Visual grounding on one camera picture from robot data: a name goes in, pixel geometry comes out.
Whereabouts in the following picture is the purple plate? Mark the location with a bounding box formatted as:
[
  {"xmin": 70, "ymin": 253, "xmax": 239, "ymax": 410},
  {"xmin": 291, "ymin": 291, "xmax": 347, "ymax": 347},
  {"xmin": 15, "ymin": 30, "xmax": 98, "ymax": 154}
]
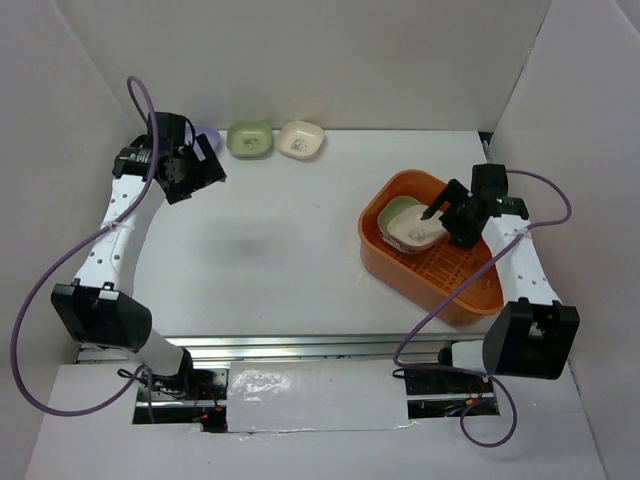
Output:
[{"xmin": 195, "ymin": 126, "xmax": 221, "ymax": 150}]

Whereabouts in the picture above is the cream plate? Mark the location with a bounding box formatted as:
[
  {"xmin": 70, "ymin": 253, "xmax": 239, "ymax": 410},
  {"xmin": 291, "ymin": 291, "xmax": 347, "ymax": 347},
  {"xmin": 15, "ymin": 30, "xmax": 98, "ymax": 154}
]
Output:
[
  {"xmin": 386, "ymin": 205, "xmax": 446, "ymax": 253},
  {"xmin": 275, "ymin": 120, "xmax": 325, "ymax": 160}
]

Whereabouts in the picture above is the green plate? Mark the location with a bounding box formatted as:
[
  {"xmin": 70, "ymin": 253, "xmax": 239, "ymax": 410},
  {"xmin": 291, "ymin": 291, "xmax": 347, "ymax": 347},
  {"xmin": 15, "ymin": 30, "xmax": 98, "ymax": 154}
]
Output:
[
  {"xmin": 377, "ymin": 195, "xmax": 427, "ymax": 235},
  {"xmin": 226, "ymin": 121, "xmax": 273, "ymax": 159}
]

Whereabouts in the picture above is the green plate back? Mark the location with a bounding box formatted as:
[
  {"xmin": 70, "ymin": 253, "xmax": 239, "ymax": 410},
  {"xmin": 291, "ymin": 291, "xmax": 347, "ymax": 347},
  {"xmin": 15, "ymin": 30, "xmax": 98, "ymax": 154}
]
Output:
[{"xmin": 226, "ymin": 121, "xmax": 273, "ymax": 159}]

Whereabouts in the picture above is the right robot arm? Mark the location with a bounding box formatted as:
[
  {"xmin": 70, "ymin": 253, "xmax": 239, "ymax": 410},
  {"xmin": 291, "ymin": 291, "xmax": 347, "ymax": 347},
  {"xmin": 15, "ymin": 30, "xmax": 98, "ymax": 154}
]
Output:
[{"xmin": 422, "ymin": 164, "xmax": 580, "ymax": 380}]

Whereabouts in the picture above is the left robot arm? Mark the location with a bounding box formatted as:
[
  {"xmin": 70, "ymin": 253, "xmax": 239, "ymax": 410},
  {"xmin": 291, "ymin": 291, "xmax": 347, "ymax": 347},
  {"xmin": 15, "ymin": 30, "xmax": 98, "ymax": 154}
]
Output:
[{"xmin": 51, "ymin": 112, "xmax": 226, "ymax": 399}]

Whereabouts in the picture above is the orange plastic bin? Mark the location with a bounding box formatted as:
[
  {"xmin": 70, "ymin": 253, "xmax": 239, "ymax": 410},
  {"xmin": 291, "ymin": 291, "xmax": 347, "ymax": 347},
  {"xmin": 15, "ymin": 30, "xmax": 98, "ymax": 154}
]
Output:
[{"xmin": 358, "ymin": 170, "xmax": 503, "ymax": 327}]

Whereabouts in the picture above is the white foil cover sheet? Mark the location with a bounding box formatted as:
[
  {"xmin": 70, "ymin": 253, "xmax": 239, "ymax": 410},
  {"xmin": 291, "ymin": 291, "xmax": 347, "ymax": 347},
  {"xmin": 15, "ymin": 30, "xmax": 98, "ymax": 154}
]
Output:
[{"xmin": 226, "ymin": 360, "xmax": 410, "ymax": 433}]

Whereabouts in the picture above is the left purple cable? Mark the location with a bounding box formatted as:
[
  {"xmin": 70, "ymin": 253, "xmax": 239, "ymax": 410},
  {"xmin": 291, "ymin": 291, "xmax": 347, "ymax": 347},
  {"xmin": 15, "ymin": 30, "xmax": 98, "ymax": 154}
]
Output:
[{"xmin": 9, "ymin": 75, "xmax": 164, "ymax": 424}]

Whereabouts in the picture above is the aluminium rail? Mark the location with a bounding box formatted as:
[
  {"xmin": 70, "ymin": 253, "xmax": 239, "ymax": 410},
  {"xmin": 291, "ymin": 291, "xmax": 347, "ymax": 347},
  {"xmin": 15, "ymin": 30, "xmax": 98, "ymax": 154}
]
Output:
[{"xmin": 77, "ymin": 333, "xmax": 481, "ymax": 364}]

